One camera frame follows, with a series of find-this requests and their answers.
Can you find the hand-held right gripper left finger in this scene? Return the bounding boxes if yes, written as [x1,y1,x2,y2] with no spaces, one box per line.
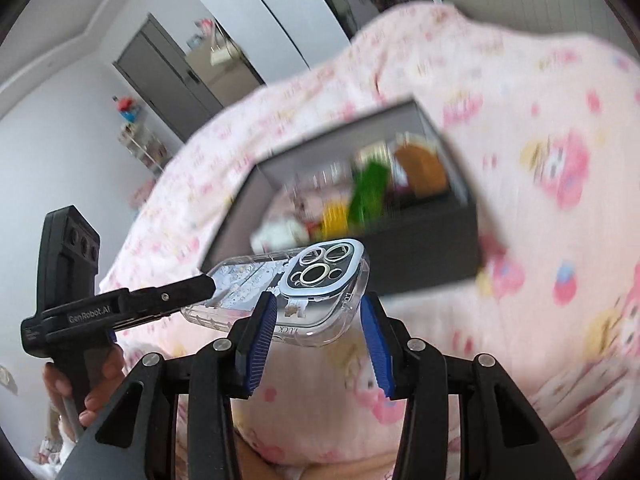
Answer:
[59,290,279,480]

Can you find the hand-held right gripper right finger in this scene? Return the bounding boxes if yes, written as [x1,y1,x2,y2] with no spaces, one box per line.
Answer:
[360,292,576,480]

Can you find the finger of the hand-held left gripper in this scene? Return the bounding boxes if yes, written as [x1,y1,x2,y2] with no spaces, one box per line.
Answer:
[112,272,218,331]

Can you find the clear phone case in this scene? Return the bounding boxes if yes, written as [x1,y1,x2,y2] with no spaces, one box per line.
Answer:
[180,236,372,348]

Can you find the dark grey cardboard box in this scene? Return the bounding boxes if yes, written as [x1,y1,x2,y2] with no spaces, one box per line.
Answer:
[200,97,483,296]

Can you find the vacuum-packed corn cob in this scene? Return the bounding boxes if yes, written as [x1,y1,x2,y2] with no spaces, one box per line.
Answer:
[320,157,396,241]

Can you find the person's left hand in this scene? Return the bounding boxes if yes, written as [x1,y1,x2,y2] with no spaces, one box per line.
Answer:
[42,344,127,428]

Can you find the small white plush toy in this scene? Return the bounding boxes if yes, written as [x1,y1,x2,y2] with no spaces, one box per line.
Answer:
[250,215,311,256]

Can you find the small cluttered shelf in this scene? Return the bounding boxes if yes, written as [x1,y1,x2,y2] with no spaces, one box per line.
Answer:
[117,122,171,176]

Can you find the red blue toy figure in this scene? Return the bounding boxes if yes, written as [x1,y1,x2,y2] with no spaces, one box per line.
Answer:
[112,94,143,125]

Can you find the brown wooden comb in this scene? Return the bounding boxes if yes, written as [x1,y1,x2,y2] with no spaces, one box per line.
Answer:
[392,142,448,196]

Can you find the grey door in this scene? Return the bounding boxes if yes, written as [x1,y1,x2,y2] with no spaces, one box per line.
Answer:
[114,12,223,143]

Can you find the cream bag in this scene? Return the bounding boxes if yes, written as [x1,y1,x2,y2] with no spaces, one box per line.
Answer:
[209,40,242,67]

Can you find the pink printed blanket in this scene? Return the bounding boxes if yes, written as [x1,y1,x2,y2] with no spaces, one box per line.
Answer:
[100,2,640,480]

